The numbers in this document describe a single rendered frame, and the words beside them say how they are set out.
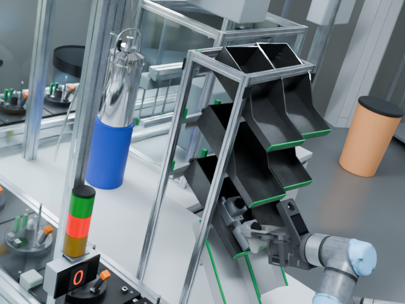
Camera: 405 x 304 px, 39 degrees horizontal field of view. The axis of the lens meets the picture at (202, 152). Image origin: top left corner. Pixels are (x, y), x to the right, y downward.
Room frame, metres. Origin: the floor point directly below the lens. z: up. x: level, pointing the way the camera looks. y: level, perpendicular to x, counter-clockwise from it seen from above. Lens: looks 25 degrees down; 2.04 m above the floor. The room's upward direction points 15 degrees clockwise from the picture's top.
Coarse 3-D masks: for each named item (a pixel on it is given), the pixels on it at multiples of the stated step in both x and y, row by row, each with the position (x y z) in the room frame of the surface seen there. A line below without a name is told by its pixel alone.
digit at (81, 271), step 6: (84, 264) 1.03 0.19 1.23; (72, 270) 1.00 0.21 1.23; (78, 270) 1.02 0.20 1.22; (84, 270) 1.03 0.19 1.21; (72, 276) 1.00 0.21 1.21; (78, 276) 1.02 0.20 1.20; (84, 276) 1.03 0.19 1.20; (72, 282) 1.01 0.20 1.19; (78, 282) 1.02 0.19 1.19; (84, 282) 1.04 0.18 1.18; (72, 288) 1.01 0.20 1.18
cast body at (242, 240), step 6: (234, 222) 1.34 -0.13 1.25; (246, 222) 1.30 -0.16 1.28; (252, 222) 1.31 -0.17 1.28; (240, 228) 1.30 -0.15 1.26; (246, 228) 1.29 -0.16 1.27; (252, 228) 1.29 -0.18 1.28; (258, 228) 1.29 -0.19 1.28; (234, 234) 1.31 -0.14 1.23; (240, 234) 1.30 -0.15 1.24; (240, 240) 1.30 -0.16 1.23; (246, 240) 1.28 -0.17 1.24; (240, 246) 1.29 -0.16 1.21; (246, 246) 1.28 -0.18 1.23
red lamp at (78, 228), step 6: (72, 216) 1.01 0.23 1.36; (90, 216) 1.03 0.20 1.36; (72, 222) 1.01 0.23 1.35; (78, 222) 1.01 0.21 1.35; (84, 222) 1.01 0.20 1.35; (66, 228) 1.02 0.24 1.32; (72, 228) 1.01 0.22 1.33; (78, 228) 1.01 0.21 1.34; (84, 228) 1.01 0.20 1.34; (72, 234) 1.01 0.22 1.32; (78, 234) 1.01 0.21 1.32; (84, 234) 1.02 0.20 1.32
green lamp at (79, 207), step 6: (72, 198) 1.01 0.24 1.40; (78, 198) 1.01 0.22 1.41; (84, 198) 1.01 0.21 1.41; (90, 198) 1.02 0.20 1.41; (72, 204) 1.01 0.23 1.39; (78, 204) 1.01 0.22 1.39; (84, 204) 1.01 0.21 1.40; (90, 204) 1.02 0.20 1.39; (72, 210) 1.01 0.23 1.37; (78, 210) 1.01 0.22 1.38; (84, 210) 1.01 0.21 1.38; (90, 210) 1.02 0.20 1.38; (78, 216) 1.01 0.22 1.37; (84, 216) 1.01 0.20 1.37
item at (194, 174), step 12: (192, 168) 1.41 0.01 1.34; (204, 168) 1.48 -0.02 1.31; (192, 180) 1.40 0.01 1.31; (204, 180) 1.37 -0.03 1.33; (228, 180) 1.48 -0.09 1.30; (204, 192) 1.37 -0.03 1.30; (228, 192) 1.46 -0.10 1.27; (204, 204) 1.36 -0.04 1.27; (216, 204) 1.33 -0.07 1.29; (216, 216) 1.32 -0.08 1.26; (252, 216) 1.40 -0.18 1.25; (216, 228) 1.32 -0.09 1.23; (228, 228) 1.34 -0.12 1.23; (228, 240) 1.28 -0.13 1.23; (228, 252) 1.27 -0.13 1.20; (240, 252) 1.29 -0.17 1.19
